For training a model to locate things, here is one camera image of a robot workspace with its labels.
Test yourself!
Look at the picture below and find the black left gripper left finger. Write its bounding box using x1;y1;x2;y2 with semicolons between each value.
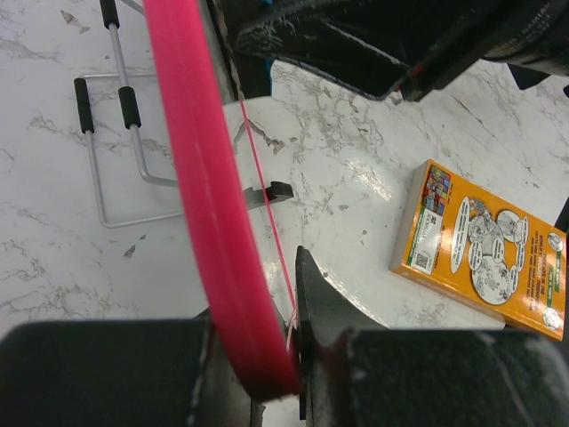
1;312;263;426

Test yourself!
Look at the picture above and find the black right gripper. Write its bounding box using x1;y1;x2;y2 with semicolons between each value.
483;1;568;91

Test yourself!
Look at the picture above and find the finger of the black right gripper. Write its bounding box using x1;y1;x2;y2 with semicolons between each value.
217;1;489;101

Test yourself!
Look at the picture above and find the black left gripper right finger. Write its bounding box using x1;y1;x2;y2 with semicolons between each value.
295;247;568;426

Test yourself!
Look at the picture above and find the pink framed whiteboard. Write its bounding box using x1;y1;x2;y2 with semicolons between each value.
143;1;301;401

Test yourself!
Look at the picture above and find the orange booklet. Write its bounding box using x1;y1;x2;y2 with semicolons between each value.
389;159;568;341

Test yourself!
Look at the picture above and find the metal wire whiteboard stand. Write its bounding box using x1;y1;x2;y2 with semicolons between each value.
74;1;182;230

